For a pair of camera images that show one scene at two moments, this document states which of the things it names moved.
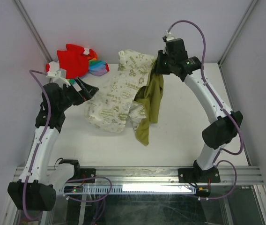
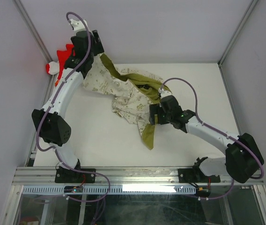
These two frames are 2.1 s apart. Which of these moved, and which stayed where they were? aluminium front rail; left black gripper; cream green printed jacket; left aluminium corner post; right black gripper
Moved: cream green printed jacket; left black gripper; right black gripper
Stayed: aluminium front rail; left aluminium corner post
